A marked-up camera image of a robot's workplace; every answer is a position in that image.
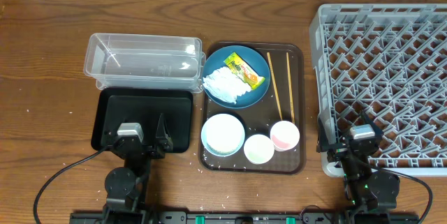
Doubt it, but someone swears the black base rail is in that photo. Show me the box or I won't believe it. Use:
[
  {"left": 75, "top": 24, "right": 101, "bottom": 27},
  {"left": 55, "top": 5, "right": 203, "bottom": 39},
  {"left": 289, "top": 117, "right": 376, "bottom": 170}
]
[{"left": 68, "top": 210, "right": 420, "bottom": 224}]

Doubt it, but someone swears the black rectangular tray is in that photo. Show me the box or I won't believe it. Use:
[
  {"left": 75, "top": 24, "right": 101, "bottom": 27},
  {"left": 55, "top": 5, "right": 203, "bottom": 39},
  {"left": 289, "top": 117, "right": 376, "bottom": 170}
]
[{"left": 91, "top": 87, "right": 193, "bottom": 153}]

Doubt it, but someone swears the right wooden chopstick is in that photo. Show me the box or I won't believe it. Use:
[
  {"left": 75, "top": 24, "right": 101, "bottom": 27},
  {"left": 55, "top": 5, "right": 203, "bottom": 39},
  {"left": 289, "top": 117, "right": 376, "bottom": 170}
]
[{"left": 286, "top": 52, "right": 295, "bottom": 124}]

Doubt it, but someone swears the white napkin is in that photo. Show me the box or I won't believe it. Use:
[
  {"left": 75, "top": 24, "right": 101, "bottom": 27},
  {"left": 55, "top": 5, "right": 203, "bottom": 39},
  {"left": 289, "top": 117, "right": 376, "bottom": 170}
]
[{"left": 203, "top": 66, "right": 251, "bottom": 104}]

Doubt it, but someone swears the blue plate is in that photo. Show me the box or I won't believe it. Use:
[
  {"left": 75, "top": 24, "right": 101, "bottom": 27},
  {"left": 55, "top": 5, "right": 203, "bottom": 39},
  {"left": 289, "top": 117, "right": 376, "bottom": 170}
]
[{"left": 203, "top": 45, "right": 271, "bottom": 109}]

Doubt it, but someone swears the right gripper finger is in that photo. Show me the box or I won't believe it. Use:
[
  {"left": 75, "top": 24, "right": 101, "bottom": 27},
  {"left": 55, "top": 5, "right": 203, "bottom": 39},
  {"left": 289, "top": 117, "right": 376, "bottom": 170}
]
[
  {"left": 316, "top": 118, "right": 339, "bottom": 153},
  {"left": 359, "top": 109, "right": 381, "bottom": 129}
]

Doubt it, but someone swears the wooden chopstick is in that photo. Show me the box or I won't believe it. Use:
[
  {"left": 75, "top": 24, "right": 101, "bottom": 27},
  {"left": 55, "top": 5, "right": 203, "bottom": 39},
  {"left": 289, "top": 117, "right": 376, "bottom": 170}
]
[
  {"left": 267, "top": 52, "right": 283, "bottom": 120},
  {"left": 286, "top": 52, "right": 295, "bottom": 124}
]

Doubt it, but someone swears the grey dishwasher rack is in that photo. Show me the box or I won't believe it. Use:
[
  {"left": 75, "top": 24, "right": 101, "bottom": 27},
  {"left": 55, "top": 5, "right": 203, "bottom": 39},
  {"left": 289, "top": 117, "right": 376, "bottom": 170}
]
[{"left": 309, "top": 3, "right": 446, "bottom": 177}]

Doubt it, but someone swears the light blue bowl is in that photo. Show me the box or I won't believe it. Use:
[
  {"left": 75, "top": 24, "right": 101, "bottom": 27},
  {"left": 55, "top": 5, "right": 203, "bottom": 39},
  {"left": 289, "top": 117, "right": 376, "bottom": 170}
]
[{"left": 200, "top": 114, "right": 245, "bottom": 157}]

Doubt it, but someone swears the white cup green inside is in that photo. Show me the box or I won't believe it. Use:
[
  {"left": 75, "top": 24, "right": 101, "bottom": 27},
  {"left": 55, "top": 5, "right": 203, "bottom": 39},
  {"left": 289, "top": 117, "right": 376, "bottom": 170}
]
[{"left": 244, "top": 134, "right": 275, "bottom": 165}]

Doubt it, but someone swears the left wooden chopstick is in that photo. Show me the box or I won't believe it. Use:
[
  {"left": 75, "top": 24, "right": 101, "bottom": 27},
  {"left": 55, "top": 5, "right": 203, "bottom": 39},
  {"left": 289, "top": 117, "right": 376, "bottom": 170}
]
[{"left": 267, "top": 52, "right": 283, "bottom": 120}]

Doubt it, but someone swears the brown serving tray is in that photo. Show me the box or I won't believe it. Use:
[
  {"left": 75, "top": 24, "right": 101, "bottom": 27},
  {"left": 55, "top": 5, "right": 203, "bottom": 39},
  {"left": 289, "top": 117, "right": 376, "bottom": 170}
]
[{"left": 199, "top": 41, "right": 306, "bottom": 174}]

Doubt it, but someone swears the white cup pink inside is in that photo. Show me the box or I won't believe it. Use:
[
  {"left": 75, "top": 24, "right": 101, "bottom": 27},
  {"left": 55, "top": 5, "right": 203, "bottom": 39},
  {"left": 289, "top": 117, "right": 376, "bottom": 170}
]
[{"left": 270, "top": 121, "right": 300, "bottom": 151}]

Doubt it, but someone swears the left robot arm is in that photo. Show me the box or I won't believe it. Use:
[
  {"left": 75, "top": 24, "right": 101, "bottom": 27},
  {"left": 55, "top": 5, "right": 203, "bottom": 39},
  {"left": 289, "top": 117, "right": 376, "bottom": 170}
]
[{"left": 97, "top": 113, "right": 173, "bottom": 224}]

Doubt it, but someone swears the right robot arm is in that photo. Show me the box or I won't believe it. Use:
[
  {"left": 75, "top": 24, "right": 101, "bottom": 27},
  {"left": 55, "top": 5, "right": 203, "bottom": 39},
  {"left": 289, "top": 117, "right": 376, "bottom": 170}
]
[{"left": 316, "top": 112, "right": 400, "bottom": 223}]

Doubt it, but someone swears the clear plastic bin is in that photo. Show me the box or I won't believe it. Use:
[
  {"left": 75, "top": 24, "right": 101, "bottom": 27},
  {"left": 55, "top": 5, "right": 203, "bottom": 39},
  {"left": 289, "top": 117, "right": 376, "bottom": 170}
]
[{"left": 84, "top": 33, "right": 205, "bottom": 93}]

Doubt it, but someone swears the yellow snack wrapper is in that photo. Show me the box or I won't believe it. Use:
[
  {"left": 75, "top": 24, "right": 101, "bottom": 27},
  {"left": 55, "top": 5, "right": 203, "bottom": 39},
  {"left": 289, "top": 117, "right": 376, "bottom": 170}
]
[{"left": 223, "top": 52, "right": 265, "bottom": 90}]

